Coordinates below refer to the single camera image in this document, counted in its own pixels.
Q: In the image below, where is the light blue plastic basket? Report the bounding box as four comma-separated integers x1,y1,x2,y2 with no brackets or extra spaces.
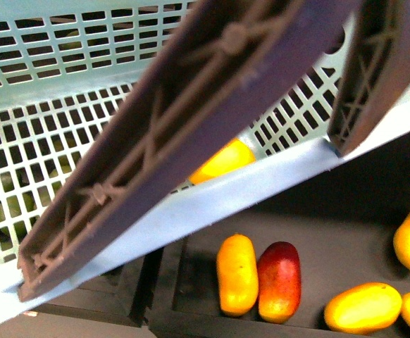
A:
0,1,410,337

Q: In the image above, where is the yellow mango on shelf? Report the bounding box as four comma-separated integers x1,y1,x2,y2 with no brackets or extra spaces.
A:
216,234,259,317

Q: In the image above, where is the red mango on shelf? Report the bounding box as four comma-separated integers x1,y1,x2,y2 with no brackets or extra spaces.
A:
257,242,302,324

